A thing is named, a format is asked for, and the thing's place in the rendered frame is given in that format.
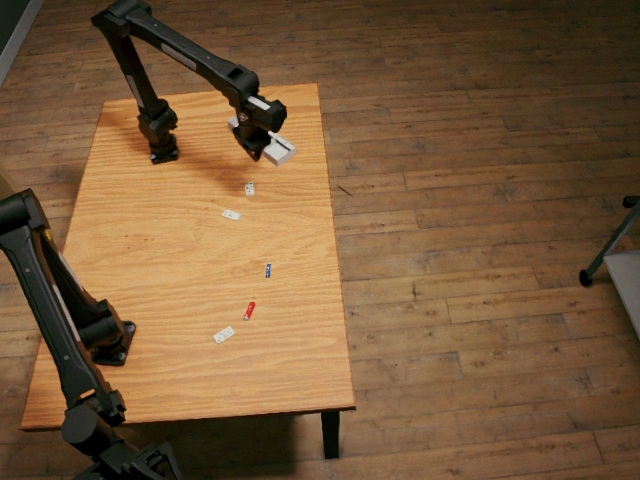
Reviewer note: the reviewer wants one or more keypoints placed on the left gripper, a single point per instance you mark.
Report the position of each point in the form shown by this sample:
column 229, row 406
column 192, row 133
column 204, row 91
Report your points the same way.
column 247, row 134

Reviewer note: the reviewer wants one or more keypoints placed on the grey rack of bins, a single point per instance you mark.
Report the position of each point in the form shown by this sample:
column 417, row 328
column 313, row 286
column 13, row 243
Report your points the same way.
column 278, row 147

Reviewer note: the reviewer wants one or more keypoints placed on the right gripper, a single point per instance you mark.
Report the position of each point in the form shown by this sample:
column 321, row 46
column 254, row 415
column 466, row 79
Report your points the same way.
column 144, row 465

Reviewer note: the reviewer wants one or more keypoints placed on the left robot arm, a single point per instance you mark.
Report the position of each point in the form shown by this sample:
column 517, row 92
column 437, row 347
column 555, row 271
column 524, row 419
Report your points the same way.
column 241, row 91

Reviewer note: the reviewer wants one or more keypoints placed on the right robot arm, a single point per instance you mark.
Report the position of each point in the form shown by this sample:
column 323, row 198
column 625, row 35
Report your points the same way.
column 27, row 248

